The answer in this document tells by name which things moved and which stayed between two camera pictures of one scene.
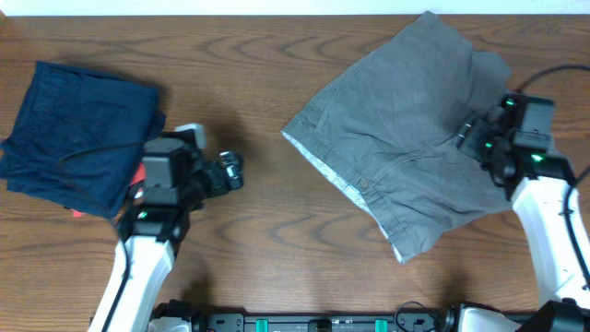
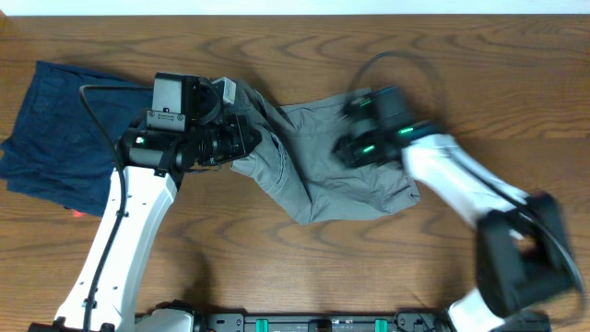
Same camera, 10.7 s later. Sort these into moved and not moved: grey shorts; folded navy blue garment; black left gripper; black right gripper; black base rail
Moved: black right gripper; black left gripper; grey shorts
Not moved: black base rail; folded navy blue garment
